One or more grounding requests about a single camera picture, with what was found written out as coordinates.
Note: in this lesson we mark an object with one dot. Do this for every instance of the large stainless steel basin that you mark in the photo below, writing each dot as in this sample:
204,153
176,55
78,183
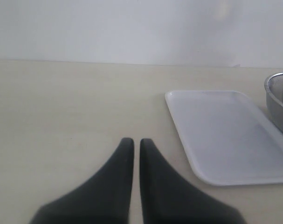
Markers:
274,98

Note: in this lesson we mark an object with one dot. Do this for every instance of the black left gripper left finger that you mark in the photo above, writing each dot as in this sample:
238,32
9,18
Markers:
103,199

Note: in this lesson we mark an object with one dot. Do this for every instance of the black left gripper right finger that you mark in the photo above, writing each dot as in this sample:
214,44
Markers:
168,198

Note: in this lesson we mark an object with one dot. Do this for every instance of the white rectangular plastic tray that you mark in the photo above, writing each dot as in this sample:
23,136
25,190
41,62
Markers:
227,138

